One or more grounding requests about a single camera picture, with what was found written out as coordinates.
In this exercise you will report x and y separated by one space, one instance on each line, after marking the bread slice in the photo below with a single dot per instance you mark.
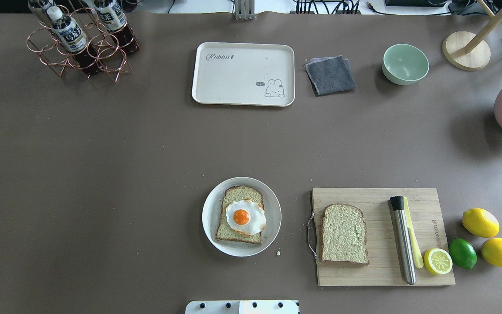
224 231
344 235

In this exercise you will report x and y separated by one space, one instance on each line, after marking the cream rabbit tray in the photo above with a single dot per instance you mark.
231 73

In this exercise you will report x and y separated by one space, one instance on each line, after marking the fried egg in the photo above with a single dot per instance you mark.
246 217

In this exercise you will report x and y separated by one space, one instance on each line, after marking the white round plate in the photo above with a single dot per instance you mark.
211 214

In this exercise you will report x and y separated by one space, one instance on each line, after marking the grey folded cloth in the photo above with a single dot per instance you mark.
330 74

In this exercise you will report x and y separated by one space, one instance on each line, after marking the bamboo cutting board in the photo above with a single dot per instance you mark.
383 268

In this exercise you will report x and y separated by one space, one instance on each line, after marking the green ceramic bowl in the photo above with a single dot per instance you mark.
404 64

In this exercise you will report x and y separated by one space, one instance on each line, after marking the yellow plastic knife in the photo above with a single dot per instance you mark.
418 259

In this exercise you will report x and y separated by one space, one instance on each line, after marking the right tea bottle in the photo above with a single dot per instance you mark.
112 16

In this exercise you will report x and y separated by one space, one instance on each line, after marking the tea bottle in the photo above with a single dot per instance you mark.
112 16
74 40
39 9

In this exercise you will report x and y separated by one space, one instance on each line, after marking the half lemon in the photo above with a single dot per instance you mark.
437 261

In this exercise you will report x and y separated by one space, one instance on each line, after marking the front tea bottle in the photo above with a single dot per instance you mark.
74 40

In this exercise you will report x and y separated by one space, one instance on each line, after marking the green lime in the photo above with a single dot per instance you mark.
462 253

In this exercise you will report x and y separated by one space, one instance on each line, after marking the upper whole lemon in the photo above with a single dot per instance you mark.
480 222

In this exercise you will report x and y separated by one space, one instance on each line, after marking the whole lemon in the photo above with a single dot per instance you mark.
480 222
492 251

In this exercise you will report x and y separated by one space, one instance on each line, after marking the wooden cup stand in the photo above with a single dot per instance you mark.
468 51

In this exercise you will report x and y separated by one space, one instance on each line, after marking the left tea bottle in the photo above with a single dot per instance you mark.
39 9

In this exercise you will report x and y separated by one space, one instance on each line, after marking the lower whole lemon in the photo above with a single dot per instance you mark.
492 251

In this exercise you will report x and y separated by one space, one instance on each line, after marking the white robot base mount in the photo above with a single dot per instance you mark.
243 307

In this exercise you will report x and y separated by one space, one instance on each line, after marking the copper wire bottle rack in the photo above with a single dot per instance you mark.
112 60

